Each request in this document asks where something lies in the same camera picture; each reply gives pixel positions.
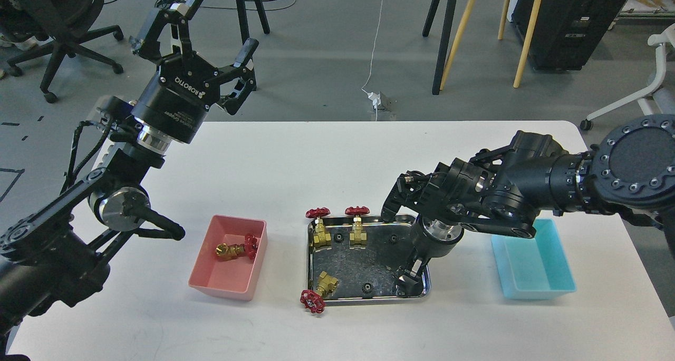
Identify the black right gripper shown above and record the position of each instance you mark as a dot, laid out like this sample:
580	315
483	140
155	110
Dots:
430	239

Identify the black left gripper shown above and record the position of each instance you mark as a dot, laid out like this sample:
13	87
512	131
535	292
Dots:
182	95

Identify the silver metal tray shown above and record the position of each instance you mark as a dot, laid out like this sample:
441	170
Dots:
377	262

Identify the brass valve red handle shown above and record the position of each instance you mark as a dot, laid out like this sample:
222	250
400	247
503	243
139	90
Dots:
358	235
313	300
225	252
321	237

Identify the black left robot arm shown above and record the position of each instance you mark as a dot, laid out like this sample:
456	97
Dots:
63	251

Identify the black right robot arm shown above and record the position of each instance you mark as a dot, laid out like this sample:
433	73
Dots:
503	191

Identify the blue plastic box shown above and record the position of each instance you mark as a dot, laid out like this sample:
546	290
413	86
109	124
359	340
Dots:
534	268

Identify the pink plastic box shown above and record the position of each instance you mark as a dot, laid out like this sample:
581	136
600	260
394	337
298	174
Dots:
234	279

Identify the black office chair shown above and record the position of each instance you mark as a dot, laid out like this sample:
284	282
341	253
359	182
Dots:
68	24

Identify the black and wood easel legs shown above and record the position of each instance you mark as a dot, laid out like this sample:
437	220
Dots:
446	54

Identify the black equipment cabinet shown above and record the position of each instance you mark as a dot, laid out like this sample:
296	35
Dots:
567	32

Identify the brass valve red handle bottom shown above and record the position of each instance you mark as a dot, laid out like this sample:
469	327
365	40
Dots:
313	300

